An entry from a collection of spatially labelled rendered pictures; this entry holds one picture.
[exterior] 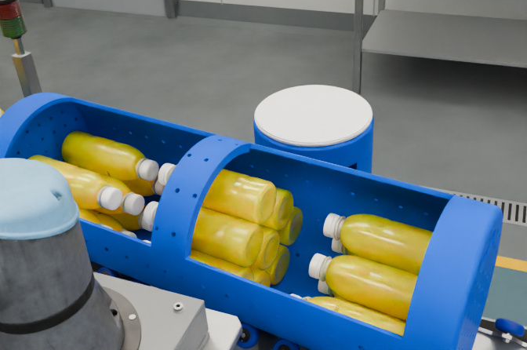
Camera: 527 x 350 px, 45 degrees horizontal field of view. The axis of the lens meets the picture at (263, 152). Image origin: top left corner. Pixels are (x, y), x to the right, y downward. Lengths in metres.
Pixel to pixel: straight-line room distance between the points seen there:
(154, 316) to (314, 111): 0.84
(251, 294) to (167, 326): 0.20
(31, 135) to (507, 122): 2.75
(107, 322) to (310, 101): 0.94
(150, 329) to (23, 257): 0.21
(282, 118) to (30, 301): 0.93
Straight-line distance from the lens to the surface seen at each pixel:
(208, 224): 1.00
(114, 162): 1.22
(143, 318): 0.78
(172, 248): 0.98
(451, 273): 0.83
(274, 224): 1.05
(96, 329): 0.71
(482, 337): 1.15
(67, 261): 0.65
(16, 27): 1.80
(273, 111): 1.50
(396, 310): 0.97
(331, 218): 1.03
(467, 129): 3.49
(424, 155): 3.23
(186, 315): 0.77
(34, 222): 0.60
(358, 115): 1.48
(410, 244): 0.97
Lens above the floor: 1.78
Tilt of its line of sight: 33 degrees down
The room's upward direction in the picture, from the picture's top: 4 degrees counter-clockwise
